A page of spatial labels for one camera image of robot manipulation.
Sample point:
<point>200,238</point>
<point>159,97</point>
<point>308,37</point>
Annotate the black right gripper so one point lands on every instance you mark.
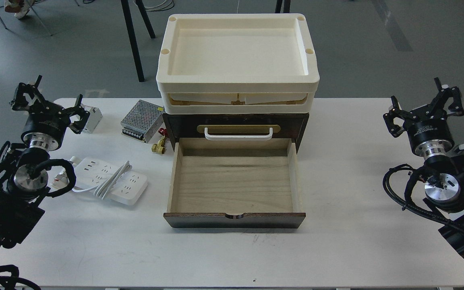
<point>428,129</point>

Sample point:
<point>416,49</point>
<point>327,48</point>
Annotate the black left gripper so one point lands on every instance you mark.
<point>43,123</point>

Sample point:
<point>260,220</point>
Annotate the white power strip with cable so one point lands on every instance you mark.
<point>108,181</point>

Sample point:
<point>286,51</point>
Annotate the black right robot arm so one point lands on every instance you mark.
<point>435,190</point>

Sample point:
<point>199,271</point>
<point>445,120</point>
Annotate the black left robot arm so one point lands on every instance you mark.
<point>28,174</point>

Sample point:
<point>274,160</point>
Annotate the white circuit breaker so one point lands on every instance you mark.
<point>95,116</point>

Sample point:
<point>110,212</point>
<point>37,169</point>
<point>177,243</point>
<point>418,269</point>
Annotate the silver mesh power supply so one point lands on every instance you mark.
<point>142,121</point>

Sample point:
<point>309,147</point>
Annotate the black table legs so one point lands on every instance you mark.
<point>131,33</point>

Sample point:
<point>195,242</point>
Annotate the cream plastic tray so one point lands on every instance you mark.
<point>237,64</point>

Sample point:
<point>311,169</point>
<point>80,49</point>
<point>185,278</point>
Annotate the open wooden drawer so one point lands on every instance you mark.
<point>235,184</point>

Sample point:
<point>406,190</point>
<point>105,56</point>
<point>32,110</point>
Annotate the brass valve red handle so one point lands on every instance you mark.
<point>160,146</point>

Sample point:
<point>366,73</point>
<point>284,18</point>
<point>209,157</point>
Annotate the white drawer handle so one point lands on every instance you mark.
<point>211,137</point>

